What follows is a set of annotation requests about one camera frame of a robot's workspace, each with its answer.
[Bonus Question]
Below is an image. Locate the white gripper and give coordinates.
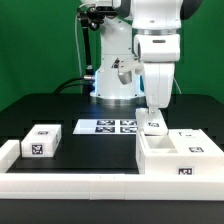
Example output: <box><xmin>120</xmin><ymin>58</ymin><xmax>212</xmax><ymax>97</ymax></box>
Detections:
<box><xmin>143</xmin><ymin>63</ymin><xmax>175</xmax><ymax>115</ymax></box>

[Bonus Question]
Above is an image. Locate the white cabinet box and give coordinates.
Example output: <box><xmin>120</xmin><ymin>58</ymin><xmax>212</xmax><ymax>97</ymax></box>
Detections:
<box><xmin>136</xmin><ymin>130</ymin><xmax>224</xmax><ymax>176</ymax></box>

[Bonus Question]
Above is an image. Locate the white cabinet door panel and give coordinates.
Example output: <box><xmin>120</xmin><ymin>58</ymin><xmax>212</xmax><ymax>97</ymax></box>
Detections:
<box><xmin>169</xmin><ymin>129</ymin><xmax>223</xmax><ymax>156</ymax></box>

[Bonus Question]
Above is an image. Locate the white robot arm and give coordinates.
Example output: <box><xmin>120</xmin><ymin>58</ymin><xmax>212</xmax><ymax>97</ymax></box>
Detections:
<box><xmin>77</xmin><ymin>0</ymin><xmax>203</xmax><ymax>114</ymax></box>

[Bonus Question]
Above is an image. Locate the white marker sheet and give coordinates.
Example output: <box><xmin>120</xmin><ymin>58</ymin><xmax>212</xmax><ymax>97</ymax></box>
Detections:
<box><xmin>73</xmin><ymin>119</ymin><xmax>137</xmax><ymax>135</ymax></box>

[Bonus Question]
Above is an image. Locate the white block with marker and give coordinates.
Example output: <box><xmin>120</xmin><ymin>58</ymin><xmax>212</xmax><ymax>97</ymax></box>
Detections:
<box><xmin>21</xmin><ymin>124</ymin><xmax>62</xmax><ymax>157</ymax></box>

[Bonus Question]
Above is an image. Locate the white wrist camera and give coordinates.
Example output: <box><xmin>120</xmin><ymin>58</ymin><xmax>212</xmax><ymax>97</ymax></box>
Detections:
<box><xmin>118</xmin><ymin>58</ymin><xmax>144</xmax><ymax>85</ymax></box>

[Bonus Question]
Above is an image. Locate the black cable bundle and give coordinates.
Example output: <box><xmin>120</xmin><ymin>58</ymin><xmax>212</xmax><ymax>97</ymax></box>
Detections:
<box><xmin>53</xmin><ymin>77</ymin><xmax>88</xmax><ymax>95</ymax></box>

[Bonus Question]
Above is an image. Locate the white thin cable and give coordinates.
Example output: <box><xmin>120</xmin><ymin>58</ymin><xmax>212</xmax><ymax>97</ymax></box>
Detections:
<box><xmin>74</xmin><ymin>13</ymin><xmax>84</xmax><ymax>78</ymax></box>

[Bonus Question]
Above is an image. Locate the white U-shaped frame barrier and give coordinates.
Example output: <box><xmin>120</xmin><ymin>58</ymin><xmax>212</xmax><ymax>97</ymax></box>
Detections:
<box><xmin>0</xmin><ymin>140</ymin><xmax>224</xmax><ymax>201</ymax></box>

